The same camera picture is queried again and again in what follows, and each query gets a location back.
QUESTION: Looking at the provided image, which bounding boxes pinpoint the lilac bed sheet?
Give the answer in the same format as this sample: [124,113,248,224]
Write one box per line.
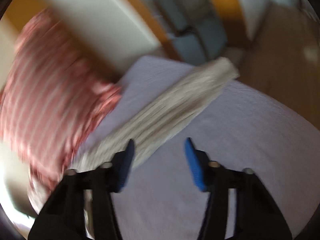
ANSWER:
[75,55,320,240]

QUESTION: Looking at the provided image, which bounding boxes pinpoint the beige cable-knit sweater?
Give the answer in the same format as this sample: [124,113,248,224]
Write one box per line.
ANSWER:
[70,56,239,172]

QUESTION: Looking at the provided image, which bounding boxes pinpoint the wooden wardrobe with shelves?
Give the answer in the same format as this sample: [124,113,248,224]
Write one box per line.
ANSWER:
[127,0,251,66]

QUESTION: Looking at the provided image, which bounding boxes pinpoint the pink polka dot pillow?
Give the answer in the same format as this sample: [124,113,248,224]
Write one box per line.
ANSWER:
[1,10,121,192]

